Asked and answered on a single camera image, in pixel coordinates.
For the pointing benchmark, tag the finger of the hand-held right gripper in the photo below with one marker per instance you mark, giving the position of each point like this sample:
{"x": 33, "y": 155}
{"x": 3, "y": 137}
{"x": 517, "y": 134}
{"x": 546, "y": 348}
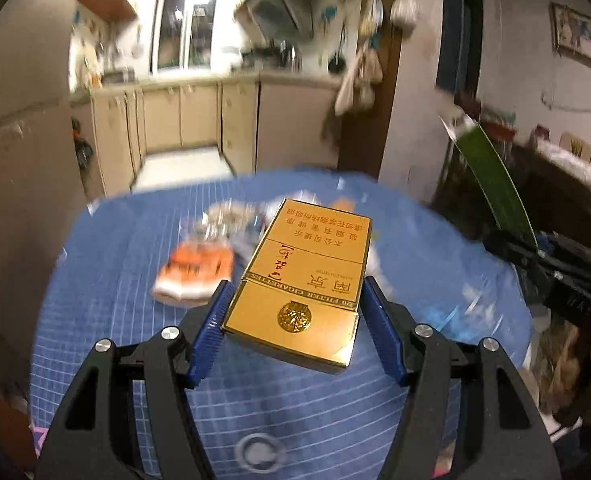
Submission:
{"x": 508, "y": 249}

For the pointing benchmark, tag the range hood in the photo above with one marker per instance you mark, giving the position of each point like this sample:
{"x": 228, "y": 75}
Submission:
{"x": 275, "y": 5}

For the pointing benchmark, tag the framed wall picture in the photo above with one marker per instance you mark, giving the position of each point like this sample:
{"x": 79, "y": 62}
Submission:
{"x": 580, "y": 35}

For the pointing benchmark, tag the hanging cloth bags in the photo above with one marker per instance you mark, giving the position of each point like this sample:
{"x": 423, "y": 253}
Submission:
{"x": 358, "y": 85}

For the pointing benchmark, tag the beige tall cabinet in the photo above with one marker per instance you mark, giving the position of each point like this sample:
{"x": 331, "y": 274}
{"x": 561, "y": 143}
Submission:
{"x": 20, "y": 210}

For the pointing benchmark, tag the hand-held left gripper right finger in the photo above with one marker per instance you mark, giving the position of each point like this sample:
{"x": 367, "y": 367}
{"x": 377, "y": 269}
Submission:
{"x": 383, "y": 330}

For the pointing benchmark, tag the green packet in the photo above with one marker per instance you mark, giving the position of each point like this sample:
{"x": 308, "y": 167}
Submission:
{"x": 490, "y": 180}

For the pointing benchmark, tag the kitchen window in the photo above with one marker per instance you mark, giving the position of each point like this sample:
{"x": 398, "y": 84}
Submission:
{"x": 188, "y": 20}

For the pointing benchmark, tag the dark window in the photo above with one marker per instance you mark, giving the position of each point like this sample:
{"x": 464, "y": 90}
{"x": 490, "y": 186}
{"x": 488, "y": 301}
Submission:
{"x": 458, "y": 35}

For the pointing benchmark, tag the blue checked tablecloth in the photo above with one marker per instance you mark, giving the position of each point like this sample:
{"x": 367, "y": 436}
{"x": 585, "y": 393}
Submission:
{"x": 125, "y": 240}

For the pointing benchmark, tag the dark wooden cabinet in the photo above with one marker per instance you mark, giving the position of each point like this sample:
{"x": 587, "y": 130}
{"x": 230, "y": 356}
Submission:
{"x": 565, "y": 205}

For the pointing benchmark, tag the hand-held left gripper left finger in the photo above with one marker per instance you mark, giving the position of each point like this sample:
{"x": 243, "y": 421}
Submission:
{"x": 210, "y": 330}

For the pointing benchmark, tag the orange and white wrapper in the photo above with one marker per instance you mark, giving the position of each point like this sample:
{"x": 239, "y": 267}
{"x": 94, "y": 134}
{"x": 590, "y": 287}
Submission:
{"x": 190, "y": 270}

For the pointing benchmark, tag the gold cigarette box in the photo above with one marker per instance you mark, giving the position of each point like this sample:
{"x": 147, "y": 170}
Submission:
{"x": 300, "y": 280}

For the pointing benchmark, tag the white hanging bag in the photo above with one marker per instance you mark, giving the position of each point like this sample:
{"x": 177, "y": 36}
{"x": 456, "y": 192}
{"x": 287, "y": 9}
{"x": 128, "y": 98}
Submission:
{"x": 404, "y": 7}

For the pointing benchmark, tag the clear plastic wrappers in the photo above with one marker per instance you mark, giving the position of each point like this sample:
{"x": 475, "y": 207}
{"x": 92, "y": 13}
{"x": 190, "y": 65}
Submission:
{"x": 220, "y": 222}

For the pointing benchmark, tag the wooden pillar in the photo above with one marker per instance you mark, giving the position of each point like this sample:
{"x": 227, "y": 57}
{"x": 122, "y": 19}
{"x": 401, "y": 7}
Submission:
{"x": 370, "y": 140}

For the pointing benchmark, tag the black hanging pan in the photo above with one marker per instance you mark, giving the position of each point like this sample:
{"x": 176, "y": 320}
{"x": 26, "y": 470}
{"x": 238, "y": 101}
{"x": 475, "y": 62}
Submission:
{"x": 336, "y": 63}

